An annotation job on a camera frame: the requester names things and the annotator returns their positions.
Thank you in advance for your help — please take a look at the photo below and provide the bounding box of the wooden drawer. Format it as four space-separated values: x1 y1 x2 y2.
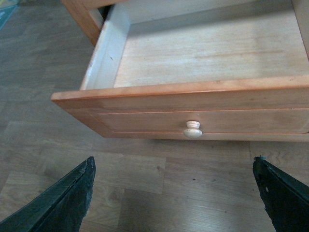
51 0 309 142

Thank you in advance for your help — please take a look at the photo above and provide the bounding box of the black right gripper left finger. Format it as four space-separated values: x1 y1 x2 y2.
0 157 96 232

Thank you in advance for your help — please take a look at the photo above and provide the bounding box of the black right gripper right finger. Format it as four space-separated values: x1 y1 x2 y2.
253 156 309 232

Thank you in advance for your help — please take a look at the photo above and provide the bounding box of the light wooden nightstand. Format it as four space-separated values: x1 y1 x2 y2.
61 0 118 46

